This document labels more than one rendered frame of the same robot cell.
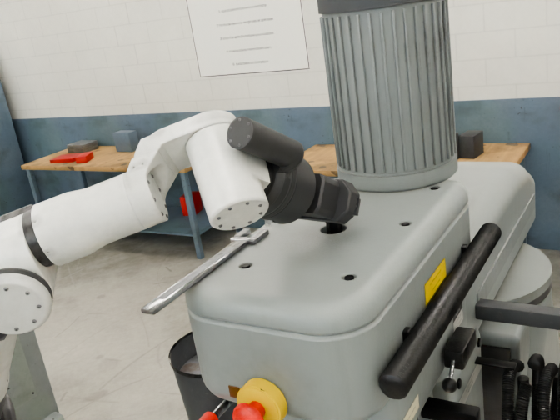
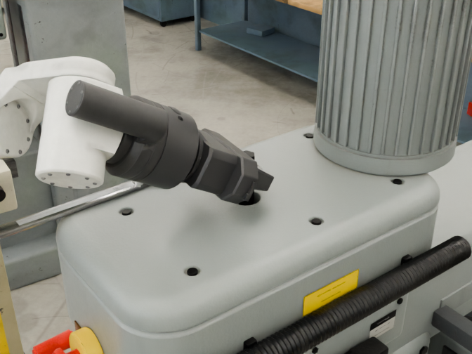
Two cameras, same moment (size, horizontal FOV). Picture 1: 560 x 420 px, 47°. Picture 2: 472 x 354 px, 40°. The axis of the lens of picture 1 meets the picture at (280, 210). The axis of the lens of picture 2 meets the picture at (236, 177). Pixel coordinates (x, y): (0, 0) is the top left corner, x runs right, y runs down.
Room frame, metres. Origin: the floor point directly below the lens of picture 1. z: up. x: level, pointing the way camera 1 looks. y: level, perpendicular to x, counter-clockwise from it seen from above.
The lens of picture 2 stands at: (0.18, -0.30, 2.31)
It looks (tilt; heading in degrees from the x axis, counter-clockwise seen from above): 29 degrees down; 20
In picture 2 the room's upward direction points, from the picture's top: straight up
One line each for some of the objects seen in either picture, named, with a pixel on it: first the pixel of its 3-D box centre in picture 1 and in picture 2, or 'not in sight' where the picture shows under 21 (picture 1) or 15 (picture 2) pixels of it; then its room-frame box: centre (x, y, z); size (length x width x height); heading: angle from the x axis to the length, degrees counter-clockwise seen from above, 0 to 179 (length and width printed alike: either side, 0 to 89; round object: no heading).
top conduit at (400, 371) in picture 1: (448, 293); (342, 310); (0.78, -0.21, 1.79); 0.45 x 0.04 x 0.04; 147
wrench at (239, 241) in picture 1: (208, 266); (93, 199); (0.76, 0.10, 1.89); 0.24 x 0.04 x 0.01; 148
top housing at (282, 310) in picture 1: (344, 275); (253, 245); (0.85, -0.08, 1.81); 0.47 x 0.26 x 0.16; 147
